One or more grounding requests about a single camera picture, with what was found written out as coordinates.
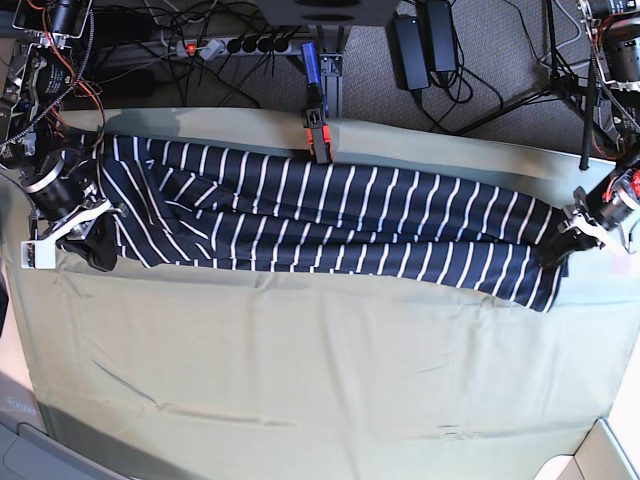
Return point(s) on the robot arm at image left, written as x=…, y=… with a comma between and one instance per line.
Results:
x=53, y=46

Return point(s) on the grey bin corner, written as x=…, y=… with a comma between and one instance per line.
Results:
x=28, y=453

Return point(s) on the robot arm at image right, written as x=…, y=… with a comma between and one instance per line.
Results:
x=612, y=29

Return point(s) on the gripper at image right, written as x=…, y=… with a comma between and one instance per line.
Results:
x=594, y=220

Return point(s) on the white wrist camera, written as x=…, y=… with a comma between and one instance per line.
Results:
x=38, y=254

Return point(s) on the black power adapter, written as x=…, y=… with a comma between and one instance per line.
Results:
x=406, y=50
x=440, y=44

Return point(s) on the green table cloth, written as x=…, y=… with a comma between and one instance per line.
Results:
x=180, y=372

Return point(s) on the orange black centre clamp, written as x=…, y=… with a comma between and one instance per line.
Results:
x=314, y=111

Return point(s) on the aluminium frame post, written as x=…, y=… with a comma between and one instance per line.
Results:
x=330, y=41

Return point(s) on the grey power strip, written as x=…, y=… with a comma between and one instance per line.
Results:
x=210, y=48

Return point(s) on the black power adapter right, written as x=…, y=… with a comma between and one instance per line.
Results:
x=440, y=44

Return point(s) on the navy white striped T-shirt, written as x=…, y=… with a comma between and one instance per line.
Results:
x=207, y=206

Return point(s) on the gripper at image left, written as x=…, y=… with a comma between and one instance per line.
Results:
x=71, y=208

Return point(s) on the black power adapter left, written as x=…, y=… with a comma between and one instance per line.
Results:
x=406, y=50

